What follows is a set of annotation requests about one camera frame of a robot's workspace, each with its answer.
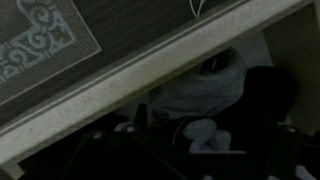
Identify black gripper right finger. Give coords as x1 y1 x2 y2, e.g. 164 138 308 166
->
244 104 303 163

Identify grey rug with pale ornament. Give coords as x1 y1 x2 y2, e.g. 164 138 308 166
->
0 0 103 107

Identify white floor cable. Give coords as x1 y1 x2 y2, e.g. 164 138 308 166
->
188 0 210 18

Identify small white sock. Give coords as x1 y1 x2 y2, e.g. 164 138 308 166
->
181 117 233 153

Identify black socks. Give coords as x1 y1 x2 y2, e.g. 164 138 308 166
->
148 113 193 148

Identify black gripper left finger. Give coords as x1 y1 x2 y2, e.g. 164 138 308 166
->
134 103 150 133

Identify white rolled sock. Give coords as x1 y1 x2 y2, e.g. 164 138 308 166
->
148 48 248 122

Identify open wooden drawer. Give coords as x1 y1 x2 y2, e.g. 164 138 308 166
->
0 0 320 180

